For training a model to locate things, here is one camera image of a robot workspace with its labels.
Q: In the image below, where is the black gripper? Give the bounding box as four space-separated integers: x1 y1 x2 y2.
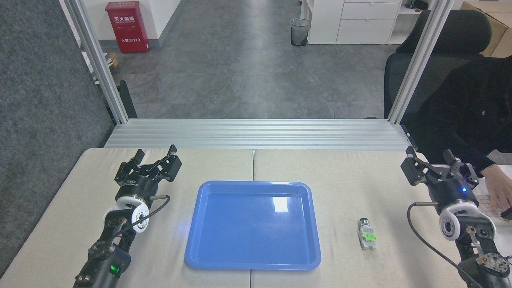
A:
115 145 182 200
401 146 480 212

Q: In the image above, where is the switch part with green tab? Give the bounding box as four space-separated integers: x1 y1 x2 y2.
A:
357 218 378 251

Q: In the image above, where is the blue plastic tray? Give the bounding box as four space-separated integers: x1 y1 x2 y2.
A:
184 181 322 270

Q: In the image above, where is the person's hand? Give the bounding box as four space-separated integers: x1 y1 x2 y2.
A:
480 164 512 212

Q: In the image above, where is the white keyboard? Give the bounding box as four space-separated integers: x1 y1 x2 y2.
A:
476 194 505 218

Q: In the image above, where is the person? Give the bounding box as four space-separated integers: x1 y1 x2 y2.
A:
414 54 512 173

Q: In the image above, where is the white desk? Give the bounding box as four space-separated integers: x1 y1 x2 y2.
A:
434 164 512 260

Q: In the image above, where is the grey felt partition panel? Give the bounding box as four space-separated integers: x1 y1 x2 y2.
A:
0 0 116 276

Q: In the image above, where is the black office chair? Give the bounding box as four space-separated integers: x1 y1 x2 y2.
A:
384 9 493 119

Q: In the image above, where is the red fire extinguisher box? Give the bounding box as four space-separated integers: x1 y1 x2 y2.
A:
105 1 150 54

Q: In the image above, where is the brown cardboard box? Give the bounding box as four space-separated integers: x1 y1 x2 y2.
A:
460 1 512 59

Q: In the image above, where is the white drawer cabinet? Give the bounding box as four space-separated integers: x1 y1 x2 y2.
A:
300 0 403 45

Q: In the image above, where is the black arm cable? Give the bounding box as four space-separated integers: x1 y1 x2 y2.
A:
407 202 484 288
120 195 171 236

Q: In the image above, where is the black post foot bracket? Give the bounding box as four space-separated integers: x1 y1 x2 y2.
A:
118 80 138 119

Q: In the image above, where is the silver aluminium post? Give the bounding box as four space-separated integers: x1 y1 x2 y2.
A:
60 0 129 125
387 0 456 124

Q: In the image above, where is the silver aluminium rail platform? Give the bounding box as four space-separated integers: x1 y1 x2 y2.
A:
104 118 419 152

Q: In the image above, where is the dark wire waste bin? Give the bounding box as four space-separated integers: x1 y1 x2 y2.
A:
290 18 311 47

